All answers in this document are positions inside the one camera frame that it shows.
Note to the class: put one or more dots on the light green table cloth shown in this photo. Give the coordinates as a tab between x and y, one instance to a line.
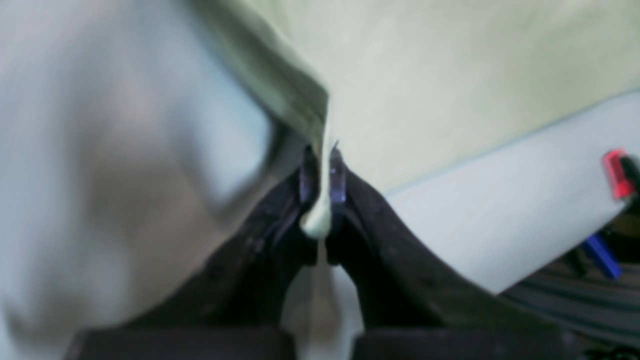
128	153

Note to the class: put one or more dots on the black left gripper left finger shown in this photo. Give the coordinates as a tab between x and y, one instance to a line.
231	307

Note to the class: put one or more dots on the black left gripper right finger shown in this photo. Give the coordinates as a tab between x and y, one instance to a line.
414	306

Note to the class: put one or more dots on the light green T-shirt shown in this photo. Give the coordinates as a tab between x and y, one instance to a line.
483	122

